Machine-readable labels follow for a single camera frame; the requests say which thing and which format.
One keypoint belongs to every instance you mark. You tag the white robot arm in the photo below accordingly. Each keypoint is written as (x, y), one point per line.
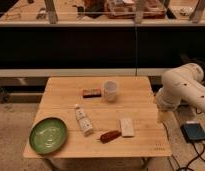
(181, 83)

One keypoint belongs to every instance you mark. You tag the white ceramic cup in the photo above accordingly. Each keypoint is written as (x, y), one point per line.
(110, 90)

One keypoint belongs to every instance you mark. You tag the brown rectangular block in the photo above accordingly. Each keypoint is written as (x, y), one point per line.
(91, 93)

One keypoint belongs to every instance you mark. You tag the white tube bottle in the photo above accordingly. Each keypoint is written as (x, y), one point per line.
(83, 120)

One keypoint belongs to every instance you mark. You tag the white rectangular block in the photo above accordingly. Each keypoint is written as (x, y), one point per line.
(127, 128)

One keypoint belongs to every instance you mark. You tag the green plate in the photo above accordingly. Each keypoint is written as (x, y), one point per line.
(48, 135)

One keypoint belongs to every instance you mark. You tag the wooden tray on shelf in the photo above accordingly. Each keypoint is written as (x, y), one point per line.
(153, 9)

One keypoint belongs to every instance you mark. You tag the black foot pedal box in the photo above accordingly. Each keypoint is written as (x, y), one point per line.
(193, 132)

